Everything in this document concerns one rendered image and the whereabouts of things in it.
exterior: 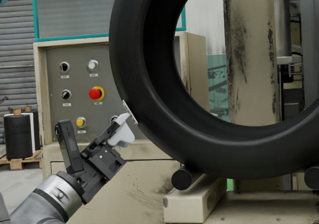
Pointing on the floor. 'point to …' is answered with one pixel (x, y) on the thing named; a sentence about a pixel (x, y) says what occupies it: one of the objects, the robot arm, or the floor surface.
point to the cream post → (251, 64)
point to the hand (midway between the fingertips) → (123, 115)
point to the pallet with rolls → (21, 139)
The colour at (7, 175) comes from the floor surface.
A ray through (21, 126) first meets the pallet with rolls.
